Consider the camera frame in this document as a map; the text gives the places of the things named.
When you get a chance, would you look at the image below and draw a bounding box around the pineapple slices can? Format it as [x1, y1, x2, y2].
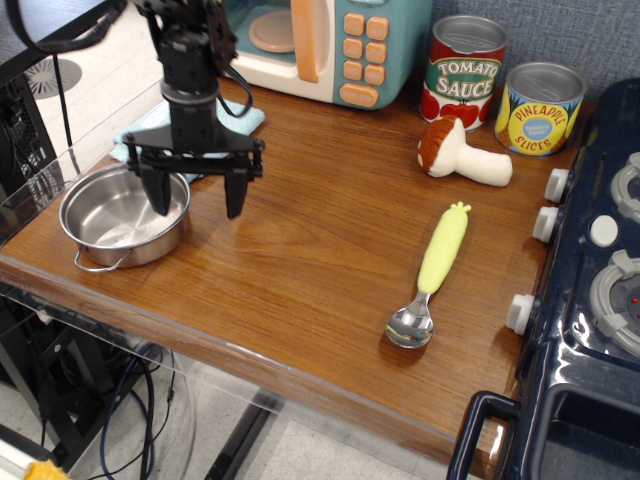
[495, 62, 587, 157]

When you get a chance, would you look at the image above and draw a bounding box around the light blue towel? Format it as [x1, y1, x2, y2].
[111, 100, 265, 188]

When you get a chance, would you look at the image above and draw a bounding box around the black side desk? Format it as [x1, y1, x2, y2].
[1, 1, 127, 84]

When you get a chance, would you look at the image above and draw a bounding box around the dark blue toy stove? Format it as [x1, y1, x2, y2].
[448, 78, 639, 479]

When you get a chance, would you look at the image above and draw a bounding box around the spoon with yellow handle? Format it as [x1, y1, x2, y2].
[386, 202, 472, 349]

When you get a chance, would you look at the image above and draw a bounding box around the teal toy microwave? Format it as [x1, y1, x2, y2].
[225, 0, 432, 110]

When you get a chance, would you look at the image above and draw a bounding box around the tomato sauce can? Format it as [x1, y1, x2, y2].
[420, 15, 508, 131]

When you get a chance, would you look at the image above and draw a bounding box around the black cable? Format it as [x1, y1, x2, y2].
[89, 349, 176, 480]

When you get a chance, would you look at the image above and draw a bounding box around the stainless steel pot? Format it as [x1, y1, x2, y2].
[59, 163, 191, 273]

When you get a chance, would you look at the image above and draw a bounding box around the blue cable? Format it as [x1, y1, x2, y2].
[99, 344, 156, 480]

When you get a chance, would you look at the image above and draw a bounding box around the plush mushroom toy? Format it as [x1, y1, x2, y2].
[417, 115, 513, 187]

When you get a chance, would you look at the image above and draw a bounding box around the white stove knob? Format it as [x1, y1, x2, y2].
[544, 168, 570, 204]
[533, 207, 559, 243]
[505, 294, 535, 335]

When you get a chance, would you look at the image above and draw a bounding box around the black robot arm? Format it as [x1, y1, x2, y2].
[123, 1, 265, 219]

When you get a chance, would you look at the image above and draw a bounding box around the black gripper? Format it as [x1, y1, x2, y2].
[128, 98, 253, 219]

